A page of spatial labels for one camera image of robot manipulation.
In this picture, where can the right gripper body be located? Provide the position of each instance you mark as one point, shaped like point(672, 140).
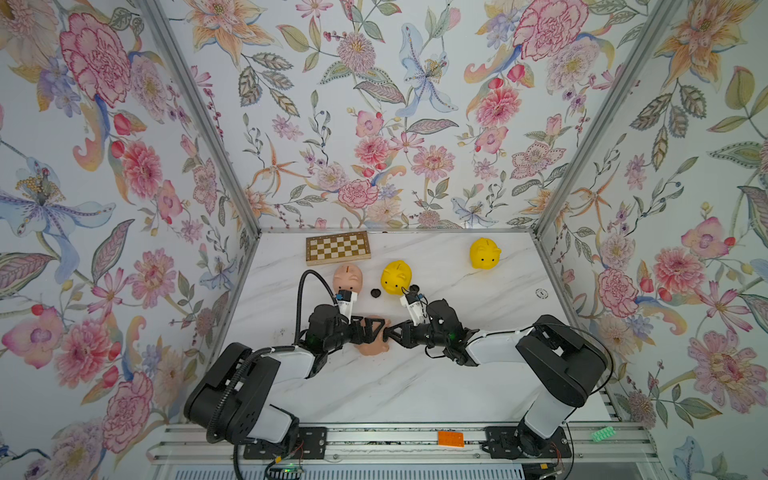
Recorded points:
point(436, 341)

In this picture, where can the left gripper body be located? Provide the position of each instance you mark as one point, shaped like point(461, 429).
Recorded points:
point(340, 337)

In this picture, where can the pink piggy bank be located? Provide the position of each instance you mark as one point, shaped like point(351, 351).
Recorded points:
point(348, 277)
point(379, 345)

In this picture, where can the yellow piggy bank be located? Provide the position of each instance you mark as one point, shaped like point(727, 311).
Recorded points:
point(484, 254)
point(396, 278)

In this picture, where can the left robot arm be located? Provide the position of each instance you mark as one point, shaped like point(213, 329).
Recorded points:
point(231, 401)

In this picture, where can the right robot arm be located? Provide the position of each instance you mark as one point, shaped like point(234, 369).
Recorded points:
point(568, 366)

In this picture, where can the wooden chessboard box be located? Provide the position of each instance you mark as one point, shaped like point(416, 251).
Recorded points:
point(337, 248)

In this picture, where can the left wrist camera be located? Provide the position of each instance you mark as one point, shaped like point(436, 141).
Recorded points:
point(345, 302)

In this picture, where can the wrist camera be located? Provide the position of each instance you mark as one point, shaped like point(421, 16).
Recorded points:
point(415, 304)
point(345, 302)

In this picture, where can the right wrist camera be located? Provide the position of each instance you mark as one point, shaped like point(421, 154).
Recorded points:
point(415, 304)

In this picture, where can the orange tag on rail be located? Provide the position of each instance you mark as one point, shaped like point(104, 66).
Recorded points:
point(451, 439)

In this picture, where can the green connector on rail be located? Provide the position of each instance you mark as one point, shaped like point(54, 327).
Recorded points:
point(603, 434)

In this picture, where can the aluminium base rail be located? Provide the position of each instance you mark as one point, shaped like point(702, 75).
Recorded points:
point(345, 444)

